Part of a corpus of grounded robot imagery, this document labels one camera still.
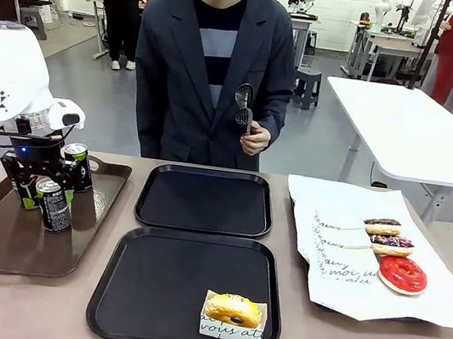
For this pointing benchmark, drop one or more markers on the background person in black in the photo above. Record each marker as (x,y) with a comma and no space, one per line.
(120,7)

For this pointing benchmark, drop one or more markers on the large black serving tray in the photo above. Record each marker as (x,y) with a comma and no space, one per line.
(163,277)

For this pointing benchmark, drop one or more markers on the person's right forearm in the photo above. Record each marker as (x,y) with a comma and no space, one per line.
(145,126)

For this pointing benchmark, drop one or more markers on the black stand pole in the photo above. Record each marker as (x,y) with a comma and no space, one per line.
(427,45)

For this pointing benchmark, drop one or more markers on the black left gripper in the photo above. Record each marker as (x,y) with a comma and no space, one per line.
(34,152)

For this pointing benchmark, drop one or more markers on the yellow glazed donut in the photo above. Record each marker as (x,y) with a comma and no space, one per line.
(230,307)

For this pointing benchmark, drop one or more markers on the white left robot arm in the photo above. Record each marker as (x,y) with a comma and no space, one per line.
(7,68)

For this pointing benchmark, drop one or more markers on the grey plastic stool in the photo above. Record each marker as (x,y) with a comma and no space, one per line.
(307,78)

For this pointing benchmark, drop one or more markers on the perforated metal tongs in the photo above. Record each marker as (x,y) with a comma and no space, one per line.
(242,115)

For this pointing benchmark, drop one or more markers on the small black serving tray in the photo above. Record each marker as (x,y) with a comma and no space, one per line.
(204,200)

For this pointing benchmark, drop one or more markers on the purple sprinkled chocolate donut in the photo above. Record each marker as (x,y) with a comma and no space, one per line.
(391,244)

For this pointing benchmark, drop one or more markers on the brown plastic tray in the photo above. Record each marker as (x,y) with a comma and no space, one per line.
(15,243)

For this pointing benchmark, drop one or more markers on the person's left hand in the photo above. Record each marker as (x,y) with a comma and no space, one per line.
(256,142)

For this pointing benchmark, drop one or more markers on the person's left forearm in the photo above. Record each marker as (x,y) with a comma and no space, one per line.
(276,113)

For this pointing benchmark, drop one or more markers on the chocolate glazed donut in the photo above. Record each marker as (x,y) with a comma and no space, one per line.
(382,226)

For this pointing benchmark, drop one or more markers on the large white paper sheet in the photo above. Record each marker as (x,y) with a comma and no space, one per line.
(411,217)

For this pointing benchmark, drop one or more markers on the white folding table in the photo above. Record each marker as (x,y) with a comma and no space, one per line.
(401,129)

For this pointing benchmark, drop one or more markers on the black green soda can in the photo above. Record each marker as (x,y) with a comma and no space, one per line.
(54,210)
(29,197)
(81,172)

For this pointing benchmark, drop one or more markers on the red glazed donut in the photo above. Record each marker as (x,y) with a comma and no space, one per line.
(401,278)

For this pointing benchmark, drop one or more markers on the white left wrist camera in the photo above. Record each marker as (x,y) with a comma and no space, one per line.
(62,108)

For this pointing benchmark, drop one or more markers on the person in dark blazer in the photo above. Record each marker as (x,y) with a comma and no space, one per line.
(173,68)

